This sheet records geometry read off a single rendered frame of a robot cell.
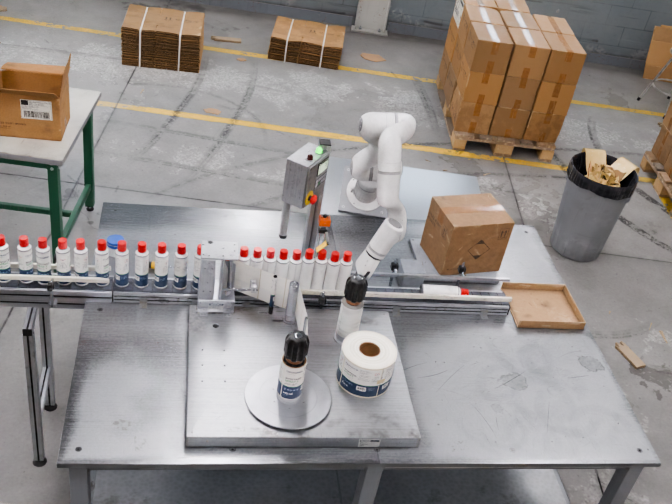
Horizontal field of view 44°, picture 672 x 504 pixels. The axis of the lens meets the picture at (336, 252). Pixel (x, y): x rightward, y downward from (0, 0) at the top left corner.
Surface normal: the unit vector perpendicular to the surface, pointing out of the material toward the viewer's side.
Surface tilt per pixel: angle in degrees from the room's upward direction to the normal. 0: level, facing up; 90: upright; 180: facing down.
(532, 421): 0
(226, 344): 0
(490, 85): 88
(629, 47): 90
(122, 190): 0
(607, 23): 90
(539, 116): 88
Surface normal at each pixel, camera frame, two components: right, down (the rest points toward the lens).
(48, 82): 0.10, 0.57
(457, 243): 0.31, 0.60
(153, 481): 0.14, -0.80
